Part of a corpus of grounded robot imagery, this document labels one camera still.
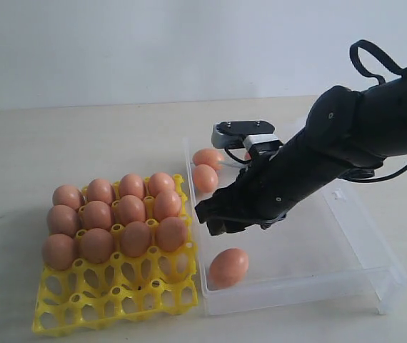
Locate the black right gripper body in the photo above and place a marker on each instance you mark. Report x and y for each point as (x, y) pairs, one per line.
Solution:
(276, 181)

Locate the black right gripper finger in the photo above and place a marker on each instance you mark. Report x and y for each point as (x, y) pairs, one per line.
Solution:
(233, 226)
(220, 213)

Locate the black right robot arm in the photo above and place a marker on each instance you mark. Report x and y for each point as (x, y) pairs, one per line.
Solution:
(344, 130)

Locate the clear plastic storage box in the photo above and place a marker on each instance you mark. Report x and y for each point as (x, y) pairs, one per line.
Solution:
(327, 247)

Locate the yellow plastic egg tray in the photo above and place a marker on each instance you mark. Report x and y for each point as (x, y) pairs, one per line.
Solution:
(95, 296)

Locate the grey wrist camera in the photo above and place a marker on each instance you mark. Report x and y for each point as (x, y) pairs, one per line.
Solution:
(245, 134)

